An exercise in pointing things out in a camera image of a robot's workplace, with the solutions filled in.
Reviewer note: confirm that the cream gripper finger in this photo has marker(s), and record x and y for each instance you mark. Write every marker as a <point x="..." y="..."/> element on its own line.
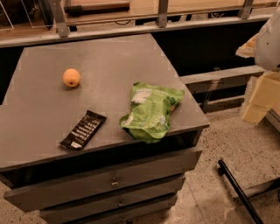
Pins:
<point x="261" y="95"/>
<point x="247" y="50"/>

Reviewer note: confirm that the black rxbar chocolate bar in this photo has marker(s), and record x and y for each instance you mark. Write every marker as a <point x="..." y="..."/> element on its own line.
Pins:
<point x="83" y="131"/>

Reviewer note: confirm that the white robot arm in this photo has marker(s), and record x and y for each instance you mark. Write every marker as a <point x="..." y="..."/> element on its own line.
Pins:
<point x="267" y="50"/>

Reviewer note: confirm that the top grey drawer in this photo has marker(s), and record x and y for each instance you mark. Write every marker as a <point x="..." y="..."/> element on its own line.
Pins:
<point x="79" y="186"/>

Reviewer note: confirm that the grey drawer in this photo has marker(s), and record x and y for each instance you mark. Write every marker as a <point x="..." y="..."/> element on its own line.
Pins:
<point x="128" y="213"/>
<point x="113" y="200"/>
<point x="79" y="186"/>

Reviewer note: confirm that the green chip bag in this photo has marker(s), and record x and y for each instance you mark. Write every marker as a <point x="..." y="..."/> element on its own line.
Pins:
<point x="150" y="111"/>

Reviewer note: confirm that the black metal bar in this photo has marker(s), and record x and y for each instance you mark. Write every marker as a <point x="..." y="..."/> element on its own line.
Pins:
<point x="223" y="170"/>

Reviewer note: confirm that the middle grey drawer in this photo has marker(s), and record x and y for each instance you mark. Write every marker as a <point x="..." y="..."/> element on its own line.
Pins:
<point x="113" y="200"/>

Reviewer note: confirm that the bottom grey drawer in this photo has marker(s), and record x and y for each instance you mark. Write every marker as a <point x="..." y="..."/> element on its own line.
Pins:
<point x="128" y="213"/>

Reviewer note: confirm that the grey drawer cabinet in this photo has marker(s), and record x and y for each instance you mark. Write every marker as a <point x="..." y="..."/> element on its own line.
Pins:
<point x="62" y="150"/>

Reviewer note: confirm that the orange fruit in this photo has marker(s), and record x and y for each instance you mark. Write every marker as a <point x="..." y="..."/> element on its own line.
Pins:
<point x="71" y="78"/>

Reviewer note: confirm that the grey metal railing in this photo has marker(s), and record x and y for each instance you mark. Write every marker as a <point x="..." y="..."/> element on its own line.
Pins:
<point x="51" y="25"/>

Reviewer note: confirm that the brown wooden handle tool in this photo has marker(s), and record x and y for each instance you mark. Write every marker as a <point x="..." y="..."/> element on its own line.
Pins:
<point x="95" y="8"/>

